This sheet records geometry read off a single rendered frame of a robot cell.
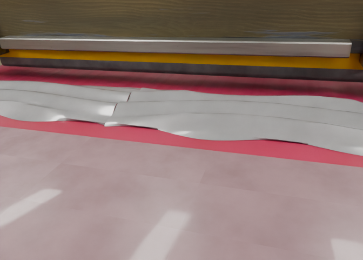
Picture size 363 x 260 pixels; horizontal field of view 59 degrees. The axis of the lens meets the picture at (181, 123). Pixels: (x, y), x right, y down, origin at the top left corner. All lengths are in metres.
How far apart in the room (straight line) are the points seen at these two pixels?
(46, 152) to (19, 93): 0.10
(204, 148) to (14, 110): 0.15
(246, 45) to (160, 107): 0.08
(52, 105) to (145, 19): 0.10
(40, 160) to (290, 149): 0.13
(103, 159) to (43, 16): 0.18
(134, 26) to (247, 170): 0.17
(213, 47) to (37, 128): 0.13
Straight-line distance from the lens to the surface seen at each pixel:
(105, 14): 0.29
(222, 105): 0.21
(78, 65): 0.33
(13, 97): 0.29
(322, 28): 0.25
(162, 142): 0.18
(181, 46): 0.25
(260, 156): 0.17
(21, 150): 0.21
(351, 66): 0.27
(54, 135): 0.21
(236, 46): 0.24
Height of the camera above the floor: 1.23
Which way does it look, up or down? 39 degrees down
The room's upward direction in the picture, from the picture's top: 9 degrees counter-clockwise
